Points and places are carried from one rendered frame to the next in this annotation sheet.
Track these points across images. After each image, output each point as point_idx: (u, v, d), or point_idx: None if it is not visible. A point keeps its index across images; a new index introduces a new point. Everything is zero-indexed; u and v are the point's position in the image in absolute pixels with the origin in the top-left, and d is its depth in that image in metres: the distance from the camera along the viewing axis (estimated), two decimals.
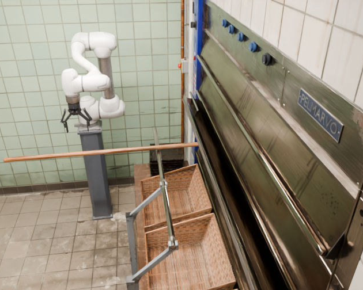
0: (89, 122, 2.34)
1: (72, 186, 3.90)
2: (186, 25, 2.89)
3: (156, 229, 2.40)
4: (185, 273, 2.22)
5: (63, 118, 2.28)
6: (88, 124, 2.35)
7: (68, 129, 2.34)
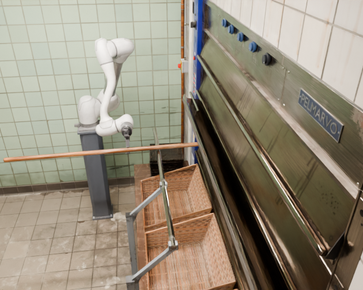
0: (126, 130, 2.43)
1: (72, 186, 3.90)
2: (186, 25, 2.89)
3: (156, 229, 2.40)
4: (185, 273, 2.22)
5: None
6: (127, 133, 2.43)
7: (128, 152, 2.47)
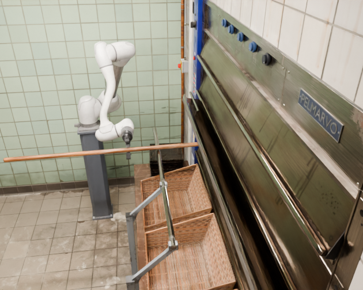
0: (127, 135, 2.36)
1: (72, 186, 3.90)
2: (186, 25, 2.89)
3: (156, 229, 2.40)
4: (185, 273, 2.22)
5: None
6: (128, 138, 2.36)
7: (129, 157, 2.40)
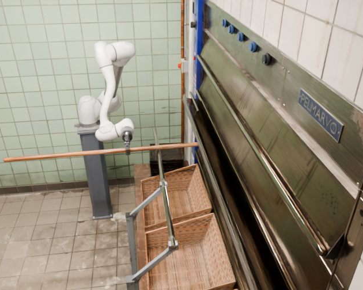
0: (127, 143, 2.37)
1: (72, 186, 3.90)
2: (186, 25, 2.89)
3: (156, 229, 2.40)
4: (185, 273, 2.22)
5: None
6: (128, 146, 2.36)
7: (128, 153, 2.36)
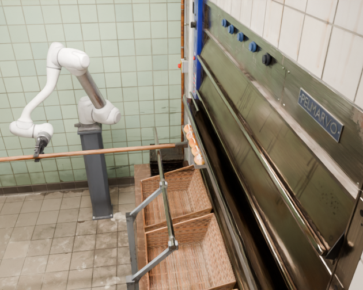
0: (37, 150, 2.29)
1: (72, 186, 3.90)
2: (186, 25, 2.89)
3: (156, 229, 2.40)
4: (185, 273, 2.22)
5: None
6: (38, 152, 2.29)
7: (37, 160, 2.28)
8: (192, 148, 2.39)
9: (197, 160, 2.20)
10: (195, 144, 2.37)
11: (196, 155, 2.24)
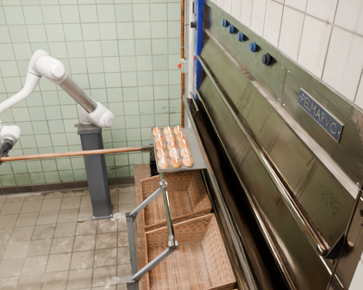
0: None
1: (72, 186, 3.90)
2: (186, 25, 2.89)
3: (156, 229, 2.40)
4: (185, 273, 2.22)
5: None
6: (0, 155, 2.26)
7: (0, 163, 2.25)
8: None
9: (161, 164, 2.18)
10: (161, 147, 2.35)
11: (160, 158, 2.22)
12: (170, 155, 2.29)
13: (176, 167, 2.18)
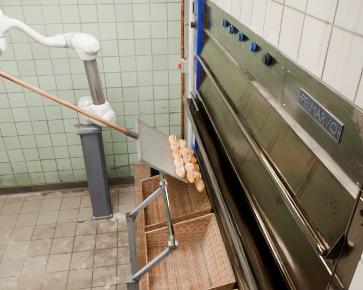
0: None
1: (72, 186, 3.90)
2: (186, 25, 2.89)
3: (156, 229, 2.40)
4: (185, 273, 2.22)
5: None
6: None
7: None
8: (174, 158, 2.41)
9: (180, 171, 2.22)
10: (179, 156, 2.40)
11: (180, 166, 2.26)
12: (186, 168, 2.36)
13: (192, 181, 2.25)
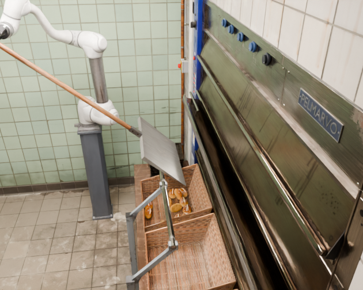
0: None
1: (72, 186, 3.90)
2: (186, 25, 2.89)
3: (156, 229, 2.40)
4: (185, 273, 2.22)
5: None
6: None
7: None
8: (173, 211, 2.69)
9: None
10: None
11: None
12: None
13: None
